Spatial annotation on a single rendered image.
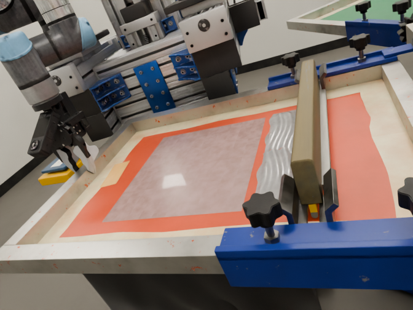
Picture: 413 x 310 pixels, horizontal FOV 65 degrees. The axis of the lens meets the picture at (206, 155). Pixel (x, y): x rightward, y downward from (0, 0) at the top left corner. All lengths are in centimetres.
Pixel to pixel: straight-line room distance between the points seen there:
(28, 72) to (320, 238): 68
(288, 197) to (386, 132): 28
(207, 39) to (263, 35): 356
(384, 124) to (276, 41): 389
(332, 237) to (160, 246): 24
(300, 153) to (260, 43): 413
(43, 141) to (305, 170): 58
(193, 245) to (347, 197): 24
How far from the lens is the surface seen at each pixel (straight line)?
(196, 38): 97
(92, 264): 58
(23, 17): 126
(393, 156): 60
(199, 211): 58
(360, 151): 62
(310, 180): 45
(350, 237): 40
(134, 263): 52
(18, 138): 468
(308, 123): 51
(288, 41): 451
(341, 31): 133
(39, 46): 92
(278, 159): 63
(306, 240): 41
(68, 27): 92
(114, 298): 80
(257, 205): 38
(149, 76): 115
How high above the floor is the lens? 129
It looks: 27 degrees down
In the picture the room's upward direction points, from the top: 22 degrees counter-clockwise
